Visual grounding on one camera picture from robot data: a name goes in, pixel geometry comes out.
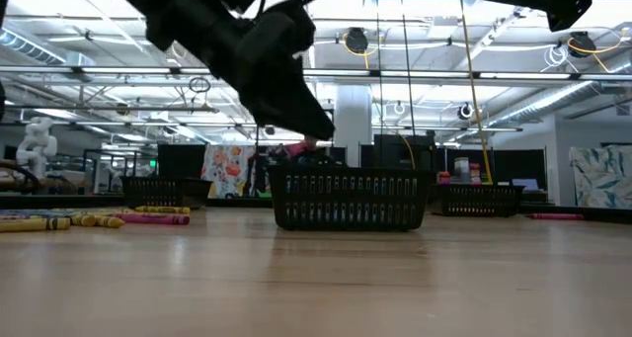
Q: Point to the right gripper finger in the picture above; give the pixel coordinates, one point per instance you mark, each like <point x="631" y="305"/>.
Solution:
<point x="558" y="1"/>

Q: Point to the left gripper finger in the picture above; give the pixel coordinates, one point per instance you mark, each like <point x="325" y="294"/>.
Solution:
<point x="286" y="109"/>

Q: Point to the black plastic mesh basket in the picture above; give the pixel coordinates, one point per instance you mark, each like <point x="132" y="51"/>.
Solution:
<point x="479" y="201"/>
<point x="345" y="198"/>
<point x="165" y="193"/>

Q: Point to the magenta crayon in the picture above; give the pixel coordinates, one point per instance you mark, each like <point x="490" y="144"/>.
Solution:
<point x="153" y="219"/>
<point x="555" y="216"/>

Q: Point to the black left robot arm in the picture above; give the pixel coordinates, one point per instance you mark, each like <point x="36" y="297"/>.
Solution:
<point x="148" y="1"/>

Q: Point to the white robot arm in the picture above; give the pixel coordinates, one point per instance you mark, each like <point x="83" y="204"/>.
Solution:
<point x="35" y="144"/>

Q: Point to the colourful patchwork quilt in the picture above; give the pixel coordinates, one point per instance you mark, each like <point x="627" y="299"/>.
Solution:
<point x="296" y="150"/>

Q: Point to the white building column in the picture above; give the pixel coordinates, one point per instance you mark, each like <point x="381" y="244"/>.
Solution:
<point x="353" y="124"/>

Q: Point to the floral patterned cloth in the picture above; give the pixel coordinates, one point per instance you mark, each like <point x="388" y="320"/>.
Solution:
<point x="227" y="169"/>

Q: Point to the long ceiling light bar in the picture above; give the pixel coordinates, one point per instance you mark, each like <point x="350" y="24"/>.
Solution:
<point x="444" y="74"/>

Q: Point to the blue white patterned cloth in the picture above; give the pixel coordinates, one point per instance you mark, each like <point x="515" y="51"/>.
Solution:
<point x="602" y="176"/>

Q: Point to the open laptop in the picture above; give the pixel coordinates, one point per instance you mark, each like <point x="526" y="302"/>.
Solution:
<point x="526" y="184"/>

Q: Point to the stack of coloured boxes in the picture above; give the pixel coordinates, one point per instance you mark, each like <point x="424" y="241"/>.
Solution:
<point x="464" y="171"/>

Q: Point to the silver ceiling duct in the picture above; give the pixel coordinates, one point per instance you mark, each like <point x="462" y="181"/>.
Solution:
<point x="543" y="102"/>
<point x="24" y="45"/>

